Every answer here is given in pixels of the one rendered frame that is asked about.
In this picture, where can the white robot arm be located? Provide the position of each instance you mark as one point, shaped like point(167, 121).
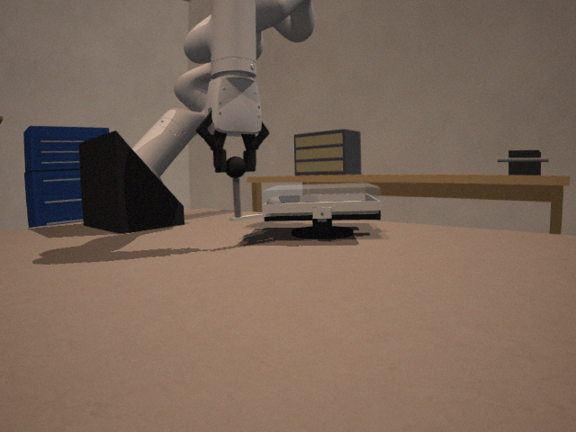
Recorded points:
point(232, 36)

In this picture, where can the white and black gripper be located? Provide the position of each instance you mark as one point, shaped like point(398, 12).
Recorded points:
point(235, 109)

